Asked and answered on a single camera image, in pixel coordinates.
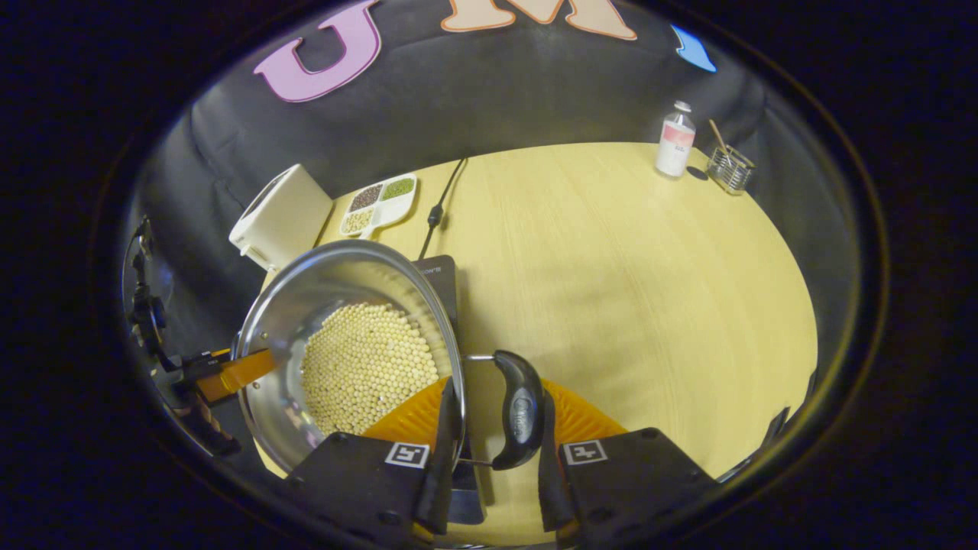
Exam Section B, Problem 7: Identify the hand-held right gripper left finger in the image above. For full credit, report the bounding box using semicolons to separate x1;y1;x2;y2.
279;374;465;548

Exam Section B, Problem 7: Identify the clear bottle with pink label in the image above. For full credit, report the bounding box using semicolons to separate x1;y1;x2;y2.
655;101;698;180

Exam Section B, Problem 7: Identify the wooden stick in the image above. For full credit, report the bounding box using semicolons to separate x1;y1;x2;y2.
708;118;736;160

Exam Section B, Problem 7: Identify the black induction cooktop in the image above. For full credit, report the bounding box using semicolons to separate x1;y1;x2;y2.
413;254;487;528

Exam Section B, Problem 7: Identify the white divided bean dish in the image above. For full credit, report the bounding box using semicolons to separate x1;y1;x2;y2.
339;173;419;240

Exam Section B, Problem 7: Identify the stainless steel pot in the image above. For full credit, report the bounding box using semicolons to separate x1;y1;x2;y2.
233;239;547;474

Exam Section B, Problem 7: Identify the white box appliance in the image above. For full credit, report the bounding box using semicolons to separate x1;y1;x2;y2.
229;163;335;273

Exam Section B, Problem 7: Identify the black power cable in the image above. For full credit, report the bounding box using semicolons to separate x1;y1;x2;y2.
416;157;469;260

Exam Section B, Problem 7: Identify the wire mesh holder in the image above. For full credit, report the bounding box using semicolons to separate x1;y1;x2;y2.
707;145;756;196

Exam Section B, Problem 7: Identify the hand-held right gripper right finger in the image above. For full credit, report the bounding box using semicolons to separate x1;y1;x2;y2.
537;378;721;549

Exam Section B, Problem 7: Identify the pile of yellow beans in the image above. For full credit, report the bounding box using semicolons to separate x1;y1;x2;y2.
300;302;441;437

